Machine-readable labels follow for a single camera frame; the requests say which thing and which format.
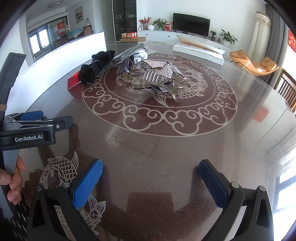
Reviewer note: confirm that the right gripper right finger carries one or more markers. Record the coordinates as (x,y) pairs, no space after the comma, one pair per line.
(257,221)

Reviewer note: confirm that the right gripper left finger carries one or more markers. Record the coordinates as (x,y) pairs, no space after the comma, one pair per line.
(43,222)

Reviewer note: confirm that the red gift pouch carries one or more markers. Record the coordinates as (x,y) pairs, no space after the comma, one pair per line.
(74,85)

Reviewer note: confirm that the black velvet pouch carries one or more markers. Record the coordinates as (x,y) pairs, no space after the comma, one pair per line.
(88,73)

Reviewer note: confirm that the rhinestone bow hair clip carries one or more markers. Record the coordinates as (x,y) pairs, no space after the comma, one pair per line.
(163,77)

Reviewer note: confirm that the person's left hand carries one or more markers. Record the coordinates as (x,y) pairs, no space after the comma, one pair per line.
(15,182)

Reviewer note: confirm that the large white cardboard box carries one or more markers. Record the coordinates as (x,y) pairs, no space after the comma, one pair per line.
(40,76)

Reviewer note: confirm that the wooden dining chair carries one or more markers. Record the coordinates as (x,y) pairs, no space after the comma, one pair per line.
(285,87)

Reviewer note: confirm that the phone case in plastic bag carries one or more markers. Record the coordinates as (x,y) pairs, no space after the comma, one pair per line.
(128,58)

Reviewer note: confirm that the brown cardboard box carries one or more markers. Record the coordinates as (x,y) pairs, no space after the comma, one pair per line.
(131,40)

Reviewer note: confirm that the white tv cabinet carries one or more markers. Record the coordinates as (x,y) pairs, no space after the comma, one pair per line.
(174,38)

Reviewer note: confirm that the orange lounge chair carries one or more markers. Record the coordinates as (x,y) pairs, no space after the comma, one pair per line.
(263,68)

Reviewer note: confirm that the black display cabinet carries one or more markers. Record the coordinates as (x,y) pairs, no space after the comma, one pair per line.
(125,17)

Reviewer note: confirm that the red flower vase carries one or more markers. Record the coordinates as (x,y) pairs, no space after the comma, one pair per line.
(144,22)

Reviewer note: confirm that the covered standing air conditioner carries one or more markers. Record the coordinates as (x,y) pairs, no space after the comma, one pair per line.
(258,47)

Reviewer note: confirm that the green potted plant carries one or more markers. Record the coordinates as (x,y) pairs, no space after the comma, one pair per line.
(228,37)

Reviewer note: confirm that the white flat box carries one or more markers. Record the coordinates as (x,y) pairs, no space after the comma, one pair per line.
(200,50)

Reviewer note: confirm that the grey curtain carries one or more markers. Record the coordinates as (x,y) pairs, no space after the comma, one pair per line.
(277,44)

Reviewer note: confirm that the black television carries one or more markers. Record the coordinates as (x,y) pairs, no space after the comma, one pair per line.
(191,24)

